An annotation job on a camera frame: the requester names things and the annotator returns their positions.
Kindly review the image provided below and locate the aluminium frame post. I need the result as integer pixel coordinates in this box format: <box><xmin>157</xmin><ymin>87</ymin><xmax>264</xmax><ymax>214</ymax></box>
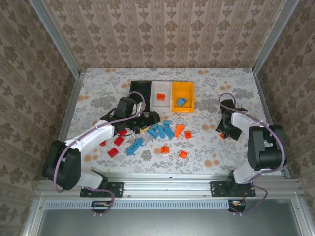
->
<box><xmin>251</xmin><ymin>0</ymin><xmax>300</xmax><ymax>74</ymax></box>
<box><xmin>28</xmin><ymin>0</ymin><xmax>83</xmax><ymax>77</ymax></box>

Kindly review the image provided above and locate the yellow plastic bin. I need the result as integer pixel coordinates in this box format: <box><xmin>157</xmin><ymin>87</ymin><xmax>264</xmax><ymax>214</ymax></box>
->
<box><xmin>171</xmin><ymin>81</ymin><xmax>195</xmax><ymax>114</ymax></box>

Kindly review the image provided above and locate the white plastic bin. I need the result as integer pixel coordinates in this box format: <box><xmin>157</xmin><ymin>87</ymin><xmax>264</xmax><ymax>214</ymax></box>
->
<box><xmin>150</xmin><ymin>81</ymin><xmax>173</xmax><ymax>111</ymax></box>

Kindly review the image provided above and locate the grey slotted cable duct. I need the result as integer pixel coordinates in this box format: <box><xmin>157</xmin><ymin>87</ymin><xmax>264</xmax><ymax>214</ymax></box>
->
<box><xmin>45</xmin><ymin>199</ymin><xmax>231</xmax><ymax>210</ymax></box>

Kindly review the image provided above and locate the aluminium table side rail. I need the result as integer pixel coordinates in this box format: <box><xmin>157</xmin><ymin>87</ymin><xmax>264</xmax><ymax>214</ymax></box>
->
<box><xmin>46</xmin><ymin>71</ymin><xmax>87</xmax><ymax>180</ymax></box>
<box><xmin>252</xmin><ymin>71</ymin><xmax>291</xmax><ymax>179</ymax></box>

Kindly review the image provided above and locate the grey metal panel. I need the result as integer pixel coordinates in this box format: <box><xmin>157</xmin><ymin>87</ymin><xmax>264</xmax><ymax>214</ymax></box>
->
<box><xmin>22</xmin><ymin>198</ymin><xmax>315</xmax><ymax>236</ymax></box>

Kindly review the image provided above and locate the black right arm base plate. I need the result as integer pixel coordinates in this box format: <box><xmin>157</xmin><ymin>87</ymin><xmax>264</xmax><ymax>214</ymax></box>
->
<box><xmin>210</xmin><ymin>181</ymin><xmax>256</xmax><ymax>198</ymax></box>

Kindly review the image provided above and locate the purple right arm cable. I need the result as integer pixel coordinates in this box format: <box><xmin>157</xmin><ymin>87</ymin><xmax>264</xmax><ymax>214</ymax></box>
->
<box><xmin>218</xmin><ymin>92</ymin><xmax>287</xmax><ymax>216</ymax></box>

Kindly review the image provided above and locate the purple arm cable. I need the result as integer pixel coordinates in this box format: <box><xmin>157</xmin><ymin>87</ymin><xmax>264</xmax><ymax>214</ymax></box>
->
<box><xmin>218</xmin><ymin>92</ymin><xmax>287</xmax><ymax>216</ymax></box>
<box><xmin>53</xmin><ymin>91</ymin><xmax>146</xmax><ymax>217</ymax></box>

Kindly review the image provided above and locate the black plastic bin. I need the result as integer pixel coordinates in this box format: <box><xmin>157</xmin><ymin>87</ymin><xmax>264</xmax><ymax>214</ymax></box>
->
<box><xmin>129</xmin><ymin>80</ymin><xmax>153</xmax><ymax>113</ymax></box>

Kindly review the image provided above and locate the small electronics board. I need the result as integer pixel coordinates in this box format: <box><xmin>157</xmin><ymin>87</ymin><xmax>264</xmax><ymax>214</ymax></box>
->
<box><xmin>91</xmin><ymin>200</ymin><xmax>112</xmax><ymax>210</ymax></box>
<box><xmin>228</xmin><ymin>199</ymin><xmax>247</xmax><ymax>212</ymax></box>

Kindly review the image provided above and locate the aluminium mounting rail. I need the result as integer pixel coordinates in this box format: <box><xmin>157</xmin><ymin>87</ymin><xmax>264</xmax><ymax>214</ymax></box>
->
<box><xmin>36</xmin><ymin>172</ymin><xmax>302</xmax><ymax>199</ymax></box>

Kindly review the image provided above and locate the long blue lego plate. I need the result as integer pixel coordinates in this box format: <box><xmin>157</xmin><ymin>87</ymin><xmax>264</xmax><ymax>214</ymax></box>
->
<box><xmin>126</xmin><ymin>137</ymin><xmax>145</xmax><ymax>157</ymax></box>

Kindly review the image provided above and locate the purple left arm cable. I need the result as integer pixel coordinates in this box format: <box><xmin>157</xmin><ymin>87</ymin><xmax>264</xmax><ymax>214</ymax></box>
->
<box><xmin>53</xmin><ymin>91</ymin><xmax>146</xmax><ymax>217</ymax></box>

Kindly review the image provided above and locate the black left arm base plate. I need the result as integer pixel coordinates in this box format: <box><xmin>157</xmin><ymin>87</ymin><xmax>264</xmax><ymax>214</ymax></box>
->
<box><xmin>80</xmin><ymin>181</ymin><xmax>124</xmax><ymax>198</ymax></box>

